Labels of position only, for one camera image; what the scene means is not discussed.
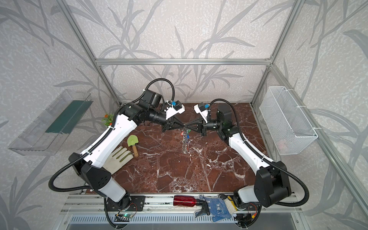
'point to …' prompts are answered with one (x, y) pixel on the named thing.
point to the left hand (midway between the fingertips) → (183, 121)
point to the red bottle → (184, 201)
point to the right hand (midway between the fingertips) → (187, 123)
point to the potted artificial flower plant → (108, 120)
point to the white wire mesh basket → (290, 131)
